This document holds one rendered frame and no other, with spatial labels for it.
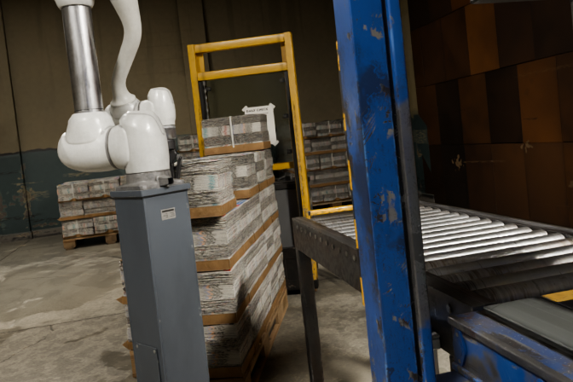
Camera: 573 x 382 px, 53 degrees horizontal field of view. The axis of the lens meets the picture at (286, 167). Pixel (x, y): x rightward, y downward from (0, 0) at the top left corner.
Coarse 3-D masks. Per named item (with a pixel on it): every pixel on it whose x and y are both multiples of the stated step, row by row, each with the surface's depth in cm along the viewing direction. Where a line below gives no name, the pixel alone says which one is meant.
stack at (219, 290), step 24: (264, 192) 341; (240, 216) 267; (264, 216) 330; (216, 240) 236; (240, 240) 261; (264, 240) 317; (240, 264) 255; (264, 264) 314; (216, 288) 238; (240, 288) 251; (264, 288) 307; (216, 312) 239; (264, 312) 301; (216, 336) 239; (240, 336) 244; (264, 336) 293; (216, 360) 240; (240, 360) 240; (264, 360) 286
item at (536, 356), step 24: (480, 312) 96; (504, 312) 94; (528, 312) 92; (552, 312) 91; (456, 336) 95; (480, 336) 87; (504, 336) 85; (528, 336) 84; (552, 336) 82; (456, 360) 96; (480, 360) 89; (504, 360) 82; (528, 360) 76; (552, 360) 75
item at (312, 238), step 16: (304, 224) 209; (320, 224) 204; (304, 240) 211; (320, 240) 189; (336, 240) 172; (352, 240) 168; (320, 256) 192; (336, 256) 174; (352, 256) 158; (336, 272) 176; (352, 272) 160; (432, 288) 112; (448, 288) 110; (464, 288) 109; (432, 304) 113; (448, 304) 106; (464, 304) 101; (480, 304) 99; (432, 320) 114; (448, 336) 108; (448, 352) 109
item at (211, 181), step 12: (192, 168) 231; (204, 168) 231; (216, 168) 230; (228, 168) 248; (192, 180) 231; (204, 180) 231; (216, 180) 230; (228, 180) 248; (192, 192) 232; (204, 192) 230; (216, 192) 230; (228, 192) 247; (192, 204) 231; (204, 204) 231; (216, 204) 231
